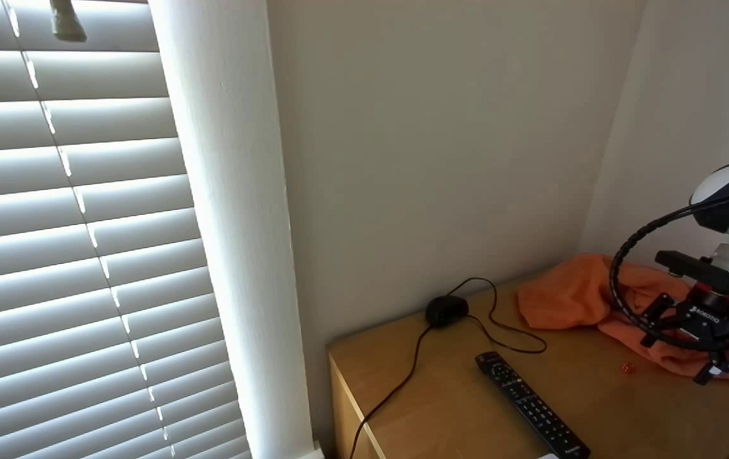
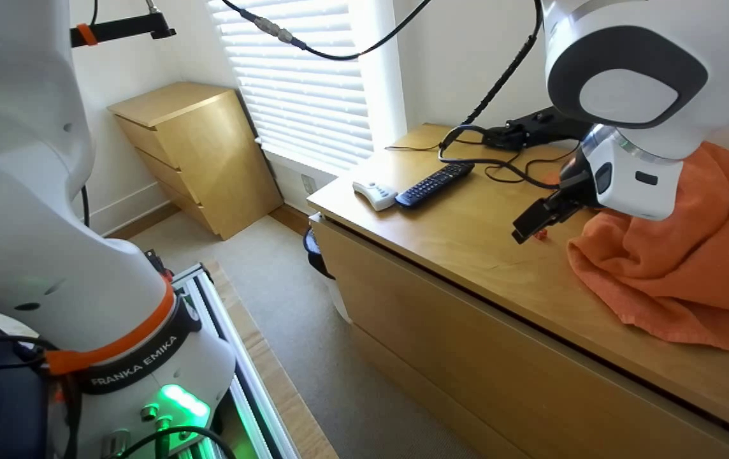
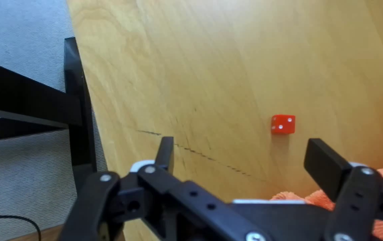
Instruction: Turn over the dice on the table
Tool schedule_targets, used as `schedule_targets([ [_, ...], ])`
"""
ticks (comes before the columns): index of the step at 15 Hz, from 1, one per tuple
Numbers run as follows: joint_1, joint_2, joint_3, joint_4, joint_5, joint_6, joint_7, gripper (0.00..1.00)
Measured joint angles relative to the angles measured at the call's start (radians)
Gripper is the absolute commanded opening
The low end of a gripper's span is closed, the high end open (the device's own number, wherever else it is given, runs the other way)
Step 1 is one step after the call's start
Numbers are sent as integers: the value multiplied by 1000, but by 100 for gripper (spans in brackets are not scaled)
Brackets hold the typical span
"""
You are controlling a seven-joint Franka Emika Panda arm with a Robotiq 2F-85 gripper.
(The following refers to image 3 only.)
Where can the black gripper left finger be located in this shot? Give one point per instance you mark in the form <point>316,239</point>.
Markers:
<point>98,200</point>

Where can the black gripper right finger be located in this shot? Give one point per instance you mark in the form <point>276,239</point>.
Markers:
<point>356,195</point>

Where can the red die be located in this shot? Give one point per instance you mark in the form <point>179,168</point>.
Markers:
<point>282,124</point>

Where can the orange cloth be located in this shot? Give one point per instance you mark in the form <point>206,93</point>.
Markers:
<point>320,198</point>

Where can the black furniture stand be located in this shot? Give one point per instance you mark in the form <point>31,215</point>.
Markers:
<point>31,107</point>

